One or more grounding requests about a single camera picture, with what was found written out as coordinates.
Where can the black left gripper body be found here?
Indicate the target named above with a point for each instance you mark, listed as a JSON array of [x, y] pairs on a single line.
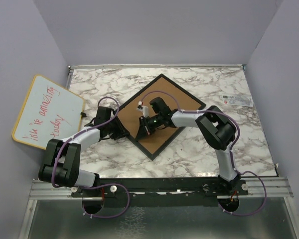
[[115, 129]]

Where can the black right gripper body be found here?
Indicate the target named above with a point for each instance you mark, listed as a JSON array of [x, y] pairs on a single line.
[[149, 124]]

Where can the brown backing board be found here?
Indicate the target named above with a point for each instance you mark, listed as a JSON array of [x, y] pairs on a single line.
[[179, 99]]

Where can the black picture frame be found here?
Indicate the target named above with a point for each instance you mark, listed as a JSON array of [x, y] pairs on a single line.
[[179, 99]]

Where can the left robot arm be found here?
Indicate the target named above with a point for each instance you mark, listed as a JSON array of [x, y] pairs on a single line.
[[61, 160]]

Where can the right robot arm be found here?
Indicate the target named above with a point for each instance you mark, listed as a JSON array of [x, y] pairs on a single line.
[[217, 129]]

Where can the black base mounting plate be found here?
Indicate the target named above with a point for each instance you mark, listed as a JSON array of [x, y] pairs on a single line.
[[161, 192]]

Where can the yellow rimmed whiteboard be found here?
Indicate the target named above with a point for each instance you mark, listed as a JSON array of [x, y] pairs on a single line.
[[48, 111]]

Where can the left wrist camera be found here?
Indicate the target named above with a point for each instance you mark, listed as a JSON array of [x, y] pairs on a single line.
[[103, 114]]

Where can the aluminium rail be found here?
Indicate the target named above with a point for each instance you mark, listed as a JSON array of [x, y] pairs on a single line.
[[268, 186]]

